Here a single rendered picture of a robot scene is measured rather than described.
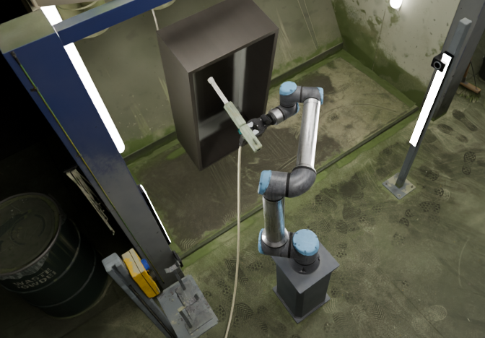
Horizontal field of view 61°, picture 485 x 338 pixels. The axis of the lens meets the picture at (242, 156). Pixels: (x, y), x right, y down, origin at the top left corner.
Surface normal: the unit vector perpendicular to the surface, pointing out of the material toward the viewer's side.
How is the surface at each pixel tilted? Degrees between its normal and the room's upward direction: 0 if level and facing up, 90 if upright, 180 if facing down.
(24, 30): 0
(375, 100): 0
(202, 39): 12
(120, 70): 57
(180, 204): 0
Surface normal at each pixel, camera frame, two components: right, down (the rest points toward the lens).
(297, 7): 0.42, 0.21
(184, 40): 0.04, -0.47
